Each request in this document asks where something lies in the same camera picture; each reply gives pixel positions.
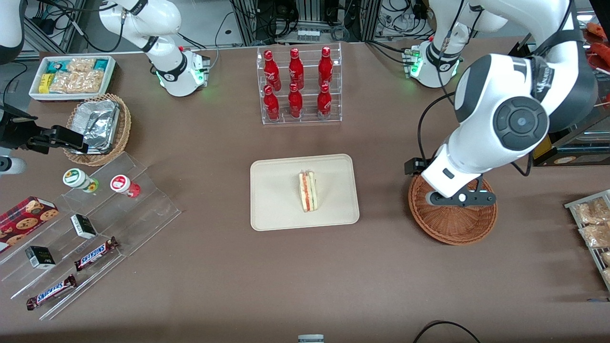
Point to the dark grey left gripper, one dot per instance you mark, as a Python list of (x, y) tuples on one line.
[(413, 166)]

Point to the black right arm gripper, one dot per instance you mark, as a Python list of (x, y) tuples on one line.
[(15, 129)]

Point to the triangle sandwich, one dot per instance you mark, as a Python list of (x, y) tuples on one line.
[(308, 193)]

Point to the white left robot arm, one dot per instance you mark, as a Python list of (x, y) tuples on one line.
[(519, 119)]

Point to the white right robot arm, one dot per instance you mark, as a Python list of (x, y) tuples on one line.
[(167, 62)]

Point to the round brown wicker basket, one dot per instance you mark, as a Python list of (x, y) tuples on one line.
[(452, 226)]

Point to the tan wicker basket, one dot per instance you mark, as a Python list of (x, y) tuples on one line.
[(125, 128)]

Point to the cream plastic serving tray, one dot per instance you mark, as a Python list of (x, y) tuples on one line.
[(276, 200)]

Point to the foil food container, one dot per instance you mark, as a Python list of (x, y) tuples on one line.
[(95, 121)]

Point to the green lid cup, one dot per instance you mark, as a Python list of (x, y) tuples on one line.
[(76, 178)]

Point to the clear rice cracker pack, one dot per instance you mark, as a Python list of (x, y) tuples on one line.
[(82, 64), (76, 82)]

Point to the white snack bin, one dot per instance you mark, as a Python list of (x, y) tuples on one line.
[(33, 93)]

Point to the yellow snack pack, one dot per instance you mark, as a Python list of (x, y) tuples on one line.
[(44, 83)]

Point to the red lid cup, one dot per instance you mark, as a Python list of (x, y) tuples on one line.
[(121, 183)]

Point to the teal snack pack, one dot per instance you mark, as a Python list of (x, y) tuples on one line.
[(101, 64), (56, 66)]

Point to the small black box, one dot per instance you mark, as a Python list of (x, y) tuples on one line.
[(40, 257), (83, 226)]

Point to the red cookie box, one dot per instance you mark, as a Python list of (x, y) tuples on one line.
[(24, 221)]

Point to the clear acrylic stepped display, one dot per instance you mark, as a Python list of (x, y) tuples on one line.
[(152, 209)]

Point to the snickers chocolate bar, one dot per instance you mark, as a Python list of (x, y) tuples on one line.
[(95, 254), (51, 292)]

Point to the clear bagged snack pack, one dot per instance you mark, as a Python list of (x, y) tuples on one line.
[(606, 258), (595, 236), (607, 276), (591, 212)]

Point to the red cola bottle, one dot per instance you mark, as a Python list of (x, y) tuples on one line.
[(324, 102), (271, 105), (325, 64), (295, 66), (270, 69), (295, 102)]

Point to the clear acrylic bottle rack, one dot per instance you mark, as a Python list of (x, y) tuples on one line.
[(309, 120)]

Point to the red sausage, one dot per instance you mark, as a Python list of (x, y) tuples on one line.
[(603, 50), (599, 30)]

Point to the small grey device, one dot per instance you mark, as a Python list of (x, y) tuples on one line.
[(310, 338)]

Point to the white power strip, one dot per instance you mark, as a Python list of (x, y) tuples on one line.
[(309, 35)]

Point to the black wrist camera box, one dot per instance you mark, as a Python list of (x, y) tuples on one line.
[(414, 166)]

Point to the aluminium frame rack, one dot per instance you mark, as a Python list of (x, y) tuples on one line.
[(314, 14)]

